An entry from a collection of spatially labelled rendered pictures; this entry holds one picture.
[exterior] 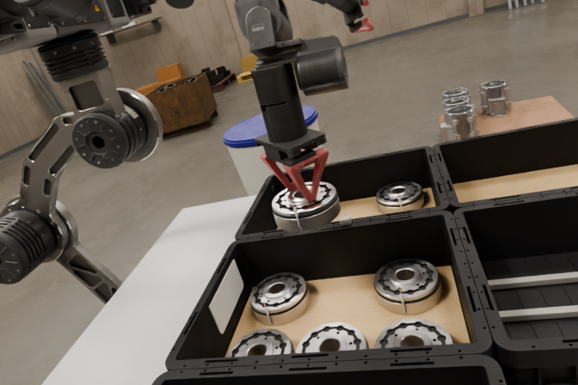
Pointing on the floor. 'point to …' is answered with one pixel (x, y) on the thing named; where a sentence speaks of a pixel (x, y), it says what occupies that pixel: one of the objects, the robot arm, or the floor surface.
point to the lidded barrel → (243, 132)
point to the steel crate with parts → (184, 105)
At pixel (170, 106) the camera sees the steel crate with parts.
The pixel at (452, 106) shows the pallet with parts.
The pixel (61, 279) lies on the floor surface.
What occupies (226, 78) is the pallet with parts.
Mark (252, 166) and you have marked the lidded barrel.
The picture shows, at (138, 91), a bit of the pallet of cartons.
